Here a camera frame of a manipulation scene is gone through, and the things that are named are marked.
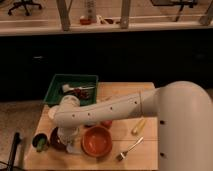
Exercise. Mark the white round container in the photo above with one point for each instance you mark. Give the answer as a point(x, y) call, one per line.
point(52, 111)

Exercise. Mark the dark red item in tray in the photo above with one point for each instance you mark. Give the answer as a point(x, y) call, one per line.
point(81, 94)

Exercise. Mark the black office chair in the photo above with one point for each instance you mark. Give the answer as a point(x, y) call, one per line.
point(25, 4)
point(180, 3)

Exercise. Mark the orange bowl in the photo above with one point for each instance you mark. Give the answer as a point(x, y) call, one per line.
point(96, 142)

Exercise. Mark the purple bowl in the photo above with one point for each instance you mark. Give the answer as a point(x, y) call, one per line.
point(55, 141)

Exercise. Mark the green plastic tray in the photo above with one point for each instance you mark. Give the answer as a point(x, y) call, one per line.
point(55, 94)

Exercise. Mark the white-handled utensil in tray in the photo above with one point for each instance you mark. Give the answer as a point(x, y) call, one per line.
point(67, 88)

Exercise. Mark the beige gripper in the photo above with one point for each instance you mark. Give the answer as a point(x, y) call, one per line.
point(67, 135)

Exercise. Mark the small orange fruit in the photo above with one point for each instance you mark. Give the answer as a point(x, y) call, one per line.
point(106, 124)

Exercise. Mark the light blue towel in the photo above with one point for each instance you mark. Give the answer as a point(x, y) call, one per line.
point(72, 150)

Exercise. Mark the black office chair right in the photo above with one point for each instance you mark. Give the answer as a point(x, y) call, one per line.
point(180, 3)

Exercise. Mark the black stand at left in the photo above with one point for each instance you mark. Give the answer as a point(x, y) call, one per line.
point(9, 165)

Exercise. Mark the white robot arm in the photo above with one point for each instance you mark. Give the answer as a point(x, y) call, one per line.
point(185, 122)

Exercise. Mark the dark green cup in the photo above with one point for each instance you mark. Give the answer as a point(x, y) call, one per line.
point(40, 142)

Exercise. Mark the black office chair left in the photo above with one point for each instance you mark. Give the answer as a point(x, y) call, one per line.
point(25, 4)

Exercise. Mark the silver metal fork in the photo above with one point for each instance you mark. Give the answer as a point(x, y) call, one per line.
point(122, 155)

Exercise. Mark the red and white object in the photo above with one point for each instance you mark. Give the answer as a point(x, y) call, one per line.
point(89, 16)

